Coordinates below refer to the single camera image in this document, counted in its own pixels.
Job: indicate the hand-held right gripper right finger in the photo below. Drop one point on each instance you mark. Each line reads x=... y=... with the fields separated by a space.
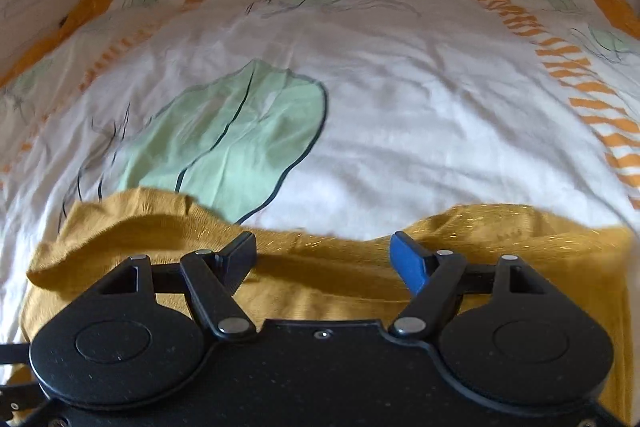
x=407 y=259

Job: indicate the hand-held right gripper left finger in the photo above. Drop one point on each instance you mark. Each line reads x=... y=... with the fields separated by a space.
x=240 y=257

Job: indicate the mustard yellow knit sweater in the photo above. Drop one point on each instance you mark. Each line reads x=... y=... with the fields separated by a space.
x=325 y=267

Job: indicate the white leaf-print duvet cover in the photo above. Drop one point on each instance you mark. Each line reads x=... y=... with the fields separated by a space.
x=400 y=107

